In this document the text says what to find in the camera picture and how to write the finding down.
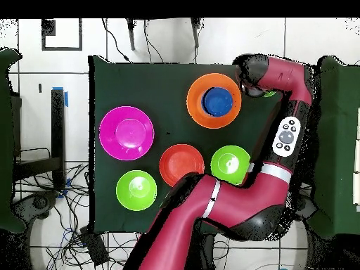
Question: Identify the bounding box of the large orange plastic bowl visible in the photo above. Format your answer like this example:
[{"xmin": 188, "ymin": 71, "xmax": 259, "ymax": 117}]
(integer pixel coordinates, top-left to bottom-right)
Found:
[{"xmin": 186, "ymin": 72, "xmax": 243, "ymax": 129}]

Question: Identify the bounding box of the small blue plastic bowl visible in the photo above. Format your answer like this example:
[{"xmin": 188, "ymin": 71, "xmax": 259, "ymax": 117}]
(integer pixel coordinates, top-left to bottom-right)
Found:
[{"xmin": 200, "ymin": 86, "xmax": 235, "ymax": 118}]

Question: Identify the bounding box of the red-orange plastic bowl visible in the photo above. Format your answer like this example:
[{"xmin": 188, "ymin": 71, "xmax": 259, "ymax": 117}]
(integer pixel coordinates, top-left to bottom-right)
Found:
[{"xmin": 159, "ymin": 143, "xmax": 205, "ymax": 188}]

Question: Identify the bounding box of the green plastic bowl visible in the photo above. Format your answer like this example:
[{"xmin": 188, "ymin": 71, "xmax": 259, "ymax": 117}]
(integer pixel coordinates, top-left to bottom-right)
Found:
[
  {"xmin": 115, "ymin": 169, "xmax": 158, "ymax": 212},
  {"xmin": 210, "ymin": 145, "xmax": 252, "ymax": 186}
]

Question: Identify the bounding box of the large pink plastic bowl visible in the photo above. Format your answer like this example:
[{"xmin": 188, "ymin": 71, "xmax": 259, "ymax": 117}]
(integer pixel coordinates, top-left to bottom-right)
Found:
[{"xmin": 98, "ymin": 105, "xmax": 155, "ymax": 162}]

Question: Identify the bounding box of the dark green table cloth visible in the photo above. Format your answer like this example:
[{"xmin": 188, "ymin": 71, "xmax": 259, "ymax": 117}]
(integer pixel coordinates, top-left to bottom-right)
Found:
[{"xmin": 87, "ymin": 54, "xmax": 290, "ymax": 234}]

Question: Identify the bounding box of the black tripod leg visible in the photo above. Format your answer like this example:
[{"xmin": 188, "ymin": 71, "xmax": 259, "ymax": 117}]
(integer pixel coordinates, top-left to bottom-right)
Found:
[
  {"xmin": 125, "ymin": 18, "xmax": 137, "ymax": 51},
  {"xmin": 190, "ymin": 18, "xmax": 203, "ymax": 49}
]

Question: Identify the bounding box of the blue tape strip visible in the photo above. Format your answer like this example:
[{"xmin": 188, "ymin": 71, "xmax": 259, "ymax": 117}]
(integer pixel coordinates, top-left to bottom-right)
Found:
[{"xmin": 51, "ymin": 86, "xmax": 69, "ymax": 108}]

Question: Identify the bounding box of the black metal stand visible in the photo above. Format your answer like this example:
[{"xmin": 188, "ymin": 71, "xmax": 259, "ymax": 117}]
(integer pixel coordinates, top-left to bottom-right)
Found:
[{"xmin": 12, "ymin": 88, "xmax": 67, "ymax": 192}]

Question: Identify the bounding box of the black power strip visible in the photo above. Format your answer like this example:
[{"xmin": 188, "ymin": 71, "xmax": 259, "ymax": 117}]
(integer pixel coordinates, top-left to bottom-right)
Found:
[{"xmin": 79, "ymin": 226, "xmax": 110, "ymax": 266}]

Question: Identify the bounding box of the neighbouring green table cloth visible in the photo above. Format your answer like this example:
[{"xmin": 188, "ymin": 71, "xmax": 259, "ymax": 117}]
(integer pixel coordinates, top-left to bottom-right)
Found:
[
  {"xmin": 306, "ymin": 55, "xmax": 360, "ymax": 240},
  {"xmin": 0, "ymin": 47, "xmax": 27, "ymax": 234}
]

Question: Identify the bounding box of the black cable with plug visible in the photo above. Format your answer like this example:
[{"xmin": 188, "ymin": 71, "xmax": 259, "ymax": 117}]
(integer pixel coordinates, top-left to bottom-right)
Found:
[{"xmin": 101, "ymin": 18, "xmax": 131, "ymax": 63}]

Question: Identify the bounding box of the tangle of black cables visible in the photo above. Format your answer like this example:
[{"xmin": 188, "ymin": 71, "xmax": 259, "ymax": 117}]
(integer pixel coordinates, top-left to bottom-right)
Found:
[{"xmin": 13, "ymin": 162, "xmax": 141, "ymax": 270}]

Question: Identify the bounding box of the black square floor frame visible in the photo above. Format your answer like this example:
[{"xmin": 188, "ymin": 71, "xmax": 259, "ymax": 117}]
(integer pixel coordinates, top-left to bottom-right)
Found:
[{"xmin": 41, "ymin": 18, "xmax": 83, "ymax": 51}]

